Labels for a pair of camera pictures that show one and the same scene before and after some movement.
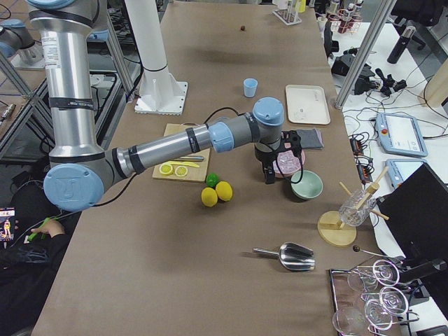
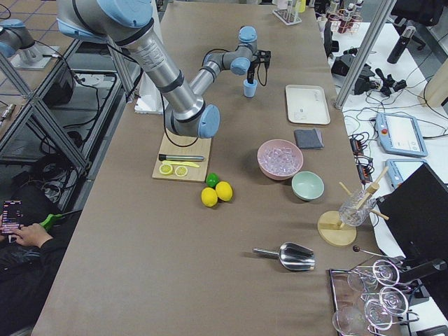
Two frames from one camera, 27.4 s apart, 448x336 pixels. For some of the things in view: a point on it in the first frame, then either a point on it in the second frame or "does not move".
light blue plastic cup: [250, 87] does not move
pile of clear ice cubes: [286, 162] does not move
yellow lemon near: [209, 197] does not move
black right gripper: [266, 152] -> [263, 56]
